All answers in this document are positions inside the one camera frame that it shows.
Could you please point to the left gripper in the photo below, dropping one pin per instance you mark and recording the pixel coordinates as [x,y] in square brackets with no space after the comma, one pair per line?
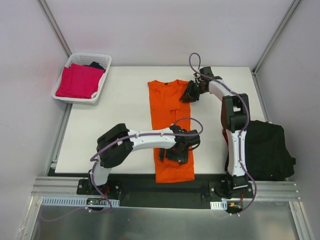
[175,155]

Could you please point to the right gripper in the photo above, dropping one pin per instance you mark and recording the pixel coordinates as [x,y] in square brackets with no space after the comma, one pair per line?
[191,91]

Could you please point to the orange t shirt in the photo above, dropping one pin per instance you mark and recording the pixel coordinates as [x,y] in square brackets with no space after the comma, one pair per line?
[166,109]

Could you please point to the black t shirt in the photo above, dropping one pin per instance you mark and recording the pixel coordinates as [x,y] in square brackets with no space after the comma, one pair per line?
[266,155]

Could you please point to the pink t shirt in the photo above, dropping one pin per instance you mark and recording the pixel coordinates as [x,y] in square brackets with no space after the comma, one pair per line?
[79,81]

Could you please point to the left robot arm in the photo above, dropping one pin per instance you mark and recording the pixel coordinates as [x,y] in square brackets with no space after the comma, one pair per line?
[113,147]

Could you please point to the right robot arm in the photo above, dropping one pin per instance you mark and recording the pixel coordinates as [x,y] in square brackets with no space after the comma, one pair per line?
[234,117]

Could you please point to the red t shirt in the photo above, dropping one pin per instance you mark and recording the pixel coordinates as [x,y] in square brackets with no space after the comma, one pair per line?
[224,133]

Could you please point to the dark navy t shirt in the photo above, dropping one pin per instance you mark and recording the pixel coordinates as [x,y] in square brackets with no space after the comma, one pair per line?
[96,65]

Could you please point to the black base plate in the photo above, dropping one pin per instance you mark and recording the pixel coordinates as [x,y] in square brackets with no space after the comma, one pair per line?
[142,191]

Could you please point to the right white cable duct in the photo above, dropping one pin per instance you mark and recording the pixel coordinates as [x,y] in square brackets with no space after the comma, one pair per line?
[218,205]

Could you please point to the white cable duct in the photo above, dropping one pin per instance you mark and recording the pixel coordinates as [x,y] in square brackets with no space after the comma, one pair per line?
[79,202]
[218,205]

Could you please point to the left white cable duct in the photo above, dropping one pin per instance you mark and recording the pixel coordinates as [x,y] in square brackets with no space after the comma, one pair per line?
[79,202]

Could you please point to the right aluminium frame post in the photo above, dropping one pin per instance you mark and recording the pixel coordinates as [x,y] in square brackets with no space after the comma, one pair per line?
[294,5]

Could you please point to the aluminium frame post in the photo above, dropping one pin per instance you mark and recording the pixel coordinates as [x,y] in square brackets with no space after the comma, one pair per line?
[294,5]
[54,26]

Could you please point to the left aluminium frame post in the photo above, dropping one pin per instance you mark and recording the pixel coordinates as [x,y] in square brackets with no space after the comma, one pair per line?
[54,26]

